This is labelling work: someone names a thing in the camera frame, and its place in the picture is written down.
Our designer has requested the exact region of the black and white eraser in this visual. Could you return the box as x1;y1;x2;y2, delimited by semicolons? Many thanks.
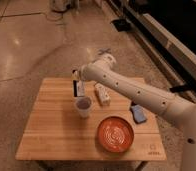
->
73;80;85;97

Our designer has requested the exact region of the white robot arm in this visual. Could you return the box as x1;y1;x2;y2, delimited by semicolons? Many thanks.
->
72;54;196;171

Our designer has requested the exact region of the white carton box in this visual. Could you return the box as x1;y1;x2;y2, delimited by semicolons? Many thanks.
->
94;83;110;106

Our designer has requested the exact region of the wooden table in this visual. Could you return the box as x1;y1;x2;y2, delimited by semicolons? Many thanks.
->
16;78;166;161

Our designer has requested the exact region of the white machine base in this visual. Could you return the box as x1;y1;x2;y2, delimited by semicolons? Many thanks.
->
50;0;79;13

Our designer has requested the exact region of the orange patterned bowl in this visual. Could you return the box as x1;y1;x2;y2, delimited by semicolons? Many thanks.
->
97;116;134;153

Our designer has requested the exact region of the blue sponge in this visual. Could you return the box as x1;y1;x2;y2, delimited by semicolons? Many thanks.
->
130;105;147;124

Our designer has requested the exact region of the long metal rail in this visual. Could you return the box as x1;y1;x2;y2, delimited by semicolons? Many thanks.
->
106;0;196;97

